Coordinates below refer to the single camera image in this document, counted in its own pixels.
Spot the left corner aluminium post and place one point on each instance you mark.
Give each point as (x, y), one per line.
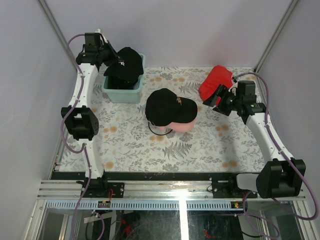
(55, 27)

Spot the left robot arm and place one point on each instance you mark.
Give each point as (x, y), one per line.
(78, 117)

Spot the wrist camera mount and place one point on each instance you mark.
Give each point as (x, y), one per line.
(102, 38)
(233, 89)

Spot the teal plastic bin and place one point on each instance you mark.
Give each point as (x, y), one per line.
(124, 96)

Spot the floral table mat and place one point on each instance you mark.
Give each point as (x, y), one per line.
(217, 143)

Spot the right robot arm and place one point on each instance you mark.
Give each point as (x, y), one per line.
(281, 174)

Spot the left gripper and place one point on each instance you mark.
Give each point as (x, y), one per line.
(113, 57)

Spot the red cloth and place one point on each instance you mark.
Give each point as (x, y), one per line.
(219, 75)

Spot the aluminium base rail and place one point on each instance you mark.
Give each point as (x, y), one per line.
(131, 190)

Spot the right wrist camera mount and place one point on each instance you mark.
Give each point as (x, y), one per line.
(233, 89)

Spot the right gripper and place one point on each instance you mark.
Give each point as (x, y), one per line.
(222, 91)

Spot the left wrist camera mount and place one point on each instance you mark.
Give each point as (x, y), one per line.
(102, 38)

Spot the black wire hat stand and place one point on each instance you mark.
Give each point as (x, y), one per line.
(158, 130)

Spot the corner aluminium post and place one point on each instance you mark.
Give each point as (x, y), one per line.
(280, 27)
(55, 27)

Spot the pink baseball cap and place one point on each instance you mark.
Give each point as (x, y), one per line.
(179, 127)

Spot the black cap gold logo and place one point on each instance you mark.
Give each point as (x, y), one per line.
(164, 107)

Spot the right corner aluminium post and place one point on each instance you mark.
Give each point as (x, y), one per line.
(280, 27)

